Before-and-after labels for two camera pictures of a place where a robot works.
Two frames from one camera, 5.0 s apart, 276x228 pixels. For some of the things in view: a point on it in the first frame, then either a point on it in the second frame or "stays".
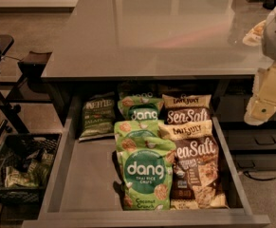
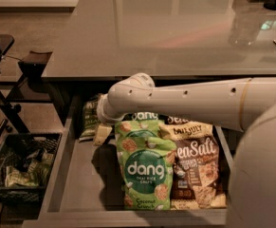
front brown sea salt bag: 196,179 stays
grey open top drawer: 84,190 stays
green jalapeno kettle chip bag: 99,116 stays
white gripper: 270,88 -> 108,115
